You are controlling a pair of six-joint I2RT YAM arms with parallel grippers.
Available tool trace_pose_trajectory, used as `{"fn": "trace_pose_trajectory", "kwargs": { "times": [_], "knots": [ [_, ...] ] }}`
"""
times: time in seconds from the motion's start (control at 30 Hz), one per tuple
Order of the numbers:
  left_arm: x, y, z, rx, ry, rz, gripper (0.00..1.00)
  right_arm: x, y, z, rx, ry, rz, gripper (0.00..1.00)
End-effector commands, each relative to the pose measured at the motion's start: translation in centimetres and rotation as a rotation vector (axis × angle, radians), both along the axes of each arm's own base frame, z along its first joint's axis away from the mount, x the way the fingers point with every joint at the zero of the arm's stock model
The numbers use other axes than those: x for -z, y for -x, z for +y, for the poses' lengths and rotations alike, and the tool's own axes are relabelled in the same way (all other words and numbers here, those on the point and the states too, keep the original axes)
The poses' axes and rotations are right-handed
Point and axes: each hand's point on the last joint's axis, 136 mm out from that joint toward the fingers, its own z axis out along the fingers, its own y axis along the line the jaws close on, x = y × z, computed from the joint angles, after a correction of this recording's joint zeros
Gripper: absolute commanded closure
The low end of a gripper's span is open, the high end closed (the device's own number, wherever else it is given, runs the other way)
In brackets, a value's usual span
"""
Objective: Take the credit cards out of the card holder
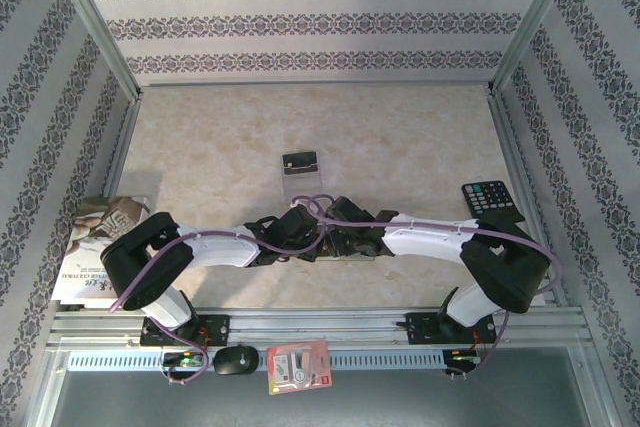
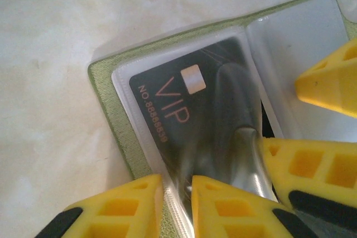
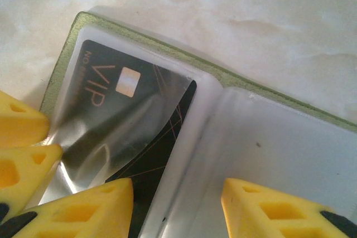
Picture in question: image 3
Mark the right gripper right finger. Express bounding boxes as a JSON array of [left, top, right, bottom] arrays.
[[221, 178, 357, 238]]

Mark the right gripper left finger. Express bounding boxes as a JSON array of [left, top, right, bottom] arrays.
[[0, 178, 134, 238]]

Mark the green card holder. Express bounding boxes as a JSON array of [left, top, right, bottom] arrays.
[[38, 11, 357, 238]]

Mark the black VIP card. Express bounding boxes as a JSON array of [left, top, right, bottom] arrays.
[[60, 39, 197, 238]]

